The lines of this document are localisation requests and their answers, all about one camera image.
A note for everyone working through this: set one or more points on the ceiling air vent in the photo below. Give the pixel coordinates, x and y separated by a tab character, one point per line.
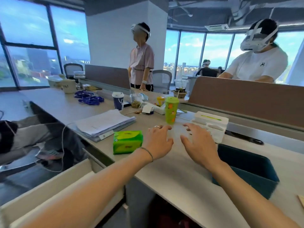
216	27

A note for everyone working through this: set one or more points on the person's left hand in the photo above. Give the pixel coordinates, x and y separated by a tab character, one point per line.
156	142

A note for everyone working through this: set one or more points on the person's right hand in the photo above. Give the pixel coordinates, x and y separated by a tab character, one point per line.
201	147

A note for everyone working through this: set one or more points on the person's left forearm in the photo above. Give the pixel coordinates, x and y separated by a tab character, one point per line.
95	189

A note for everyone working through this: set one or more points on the green tissue pack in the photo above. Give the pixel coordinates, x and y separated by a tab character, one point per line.
127	142

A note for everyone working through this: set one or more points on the small yellow cup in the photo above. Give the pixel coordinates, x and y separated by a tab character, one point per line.
160	101

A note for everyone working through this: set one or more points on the white headset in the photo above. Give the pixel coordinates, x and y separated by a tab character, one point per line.
139	29
253	40

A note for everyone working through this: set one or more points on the person's right thumb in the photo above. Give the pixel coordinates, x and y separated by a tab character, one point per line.
185	142

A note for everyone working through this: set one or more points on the stack of white papers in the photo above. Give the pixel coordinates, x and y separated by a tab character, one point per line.
104	124

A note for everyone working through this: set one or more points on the green cup with lid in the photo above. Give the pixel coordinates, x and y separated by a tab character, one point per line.
171	111

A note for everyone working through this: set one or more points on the person's right forearm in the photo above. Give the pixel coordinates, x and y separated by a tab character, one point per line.
247	199

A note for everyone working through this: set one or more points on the black scissors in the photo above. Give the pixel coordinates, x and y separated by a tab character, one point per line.
247	138

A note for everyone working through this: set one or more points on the blue paper cup white lid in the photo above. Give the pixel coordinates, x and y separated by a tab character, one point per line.
118	102

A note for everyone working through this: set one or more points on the white power strip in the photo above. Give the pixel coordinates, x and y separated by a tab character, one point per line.
159	110

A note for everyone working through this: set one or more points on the white open drawer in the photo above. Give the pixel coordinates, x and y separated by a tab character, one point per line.
47	192

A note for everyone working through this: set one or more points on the clear plastic cup with plant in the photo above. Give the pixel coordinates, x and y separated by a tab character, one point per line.
181	87

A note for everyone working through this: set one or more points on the white desk organizer box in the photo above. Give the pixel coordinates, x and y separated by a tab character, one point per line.
213	122

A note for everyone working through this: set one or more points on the wooden board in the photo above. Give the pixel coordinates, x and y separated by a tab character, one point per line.
301	200

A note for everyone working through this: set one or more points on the teal storage bin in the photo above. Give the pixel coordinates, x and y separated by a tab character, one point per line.
247	168

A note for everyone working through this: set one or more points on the brown desk partition panel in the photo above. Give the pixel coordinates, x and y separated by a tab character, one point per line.
249	102
106	75

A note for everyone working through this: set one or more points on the white mug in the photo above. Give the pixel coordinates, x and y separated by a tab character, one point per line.
68	86

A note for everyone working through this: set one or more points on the person's left thumb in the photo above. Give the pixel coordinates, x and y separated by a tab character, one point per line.
169	143

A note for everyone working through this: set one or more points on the grey mesh office chair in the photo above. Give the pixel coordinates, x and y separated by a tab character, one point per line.
72	70
161	79

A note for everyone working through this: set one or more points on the glass jar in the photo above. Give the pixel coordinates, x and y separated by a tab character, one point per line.
135	102

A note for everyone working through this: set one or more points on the clear plastic container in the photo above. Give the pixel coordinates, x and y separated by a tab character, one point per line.
79	74

